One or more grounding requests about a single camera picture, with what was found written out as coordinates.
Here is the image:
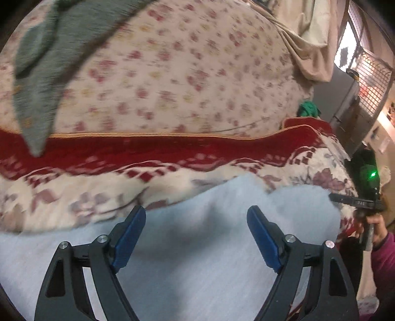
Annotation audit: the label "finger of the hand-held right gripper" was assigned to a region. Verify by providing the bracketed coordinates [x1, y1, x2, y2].
[329, 193, 375, 211]

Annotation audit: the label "grey-green fleece cloth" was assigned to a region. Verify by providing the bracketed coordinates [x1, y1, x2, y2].
[14, 0, 158, 158]

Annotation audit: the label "light grey pants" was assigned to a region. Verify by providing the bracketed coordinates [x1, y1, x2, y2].
[0, 173, 341, 321]

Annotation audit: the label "red floral fleece blanket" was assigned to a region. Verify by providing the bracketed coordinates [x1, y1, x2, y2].
[0, 119, 380, 321]

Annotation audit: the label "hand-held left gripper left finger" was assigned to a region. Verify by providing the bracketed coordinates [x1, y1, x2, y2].
[34, 205, 147, 321]

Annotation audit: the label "beige curtain cloth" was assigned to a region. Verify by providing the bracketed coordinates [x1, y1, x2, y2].
[250, 0, 340, 83]

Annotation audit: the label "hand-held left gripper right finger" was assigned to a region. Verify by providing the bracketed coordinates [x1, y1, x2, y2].
[246, 206, 360, 321]

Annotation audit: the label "window with metal mesh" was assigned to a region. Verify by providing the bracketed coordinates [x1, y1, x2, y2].
[335, 0, 395, 119]

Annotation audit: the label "grey cabinet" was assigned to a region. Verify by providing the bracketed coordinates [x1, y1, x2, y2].
[313, 62, 362, 155]

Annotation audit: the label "green cloth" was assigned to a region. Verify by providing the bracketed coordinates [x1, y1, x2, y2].
[298, 100, 321, 119]

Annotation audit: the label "person's right forearm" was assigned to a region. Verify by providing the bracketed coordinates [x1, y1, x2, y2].
[369, 231, 395, 321]

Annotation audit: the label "beige floral quilt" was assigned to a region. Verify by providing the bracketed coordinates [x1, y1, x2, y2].
[0, 0, 315, 140]

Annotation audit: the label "person's right hand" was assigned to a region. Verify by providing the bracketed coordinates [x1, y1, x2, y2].
[355, 213, 388, 247]

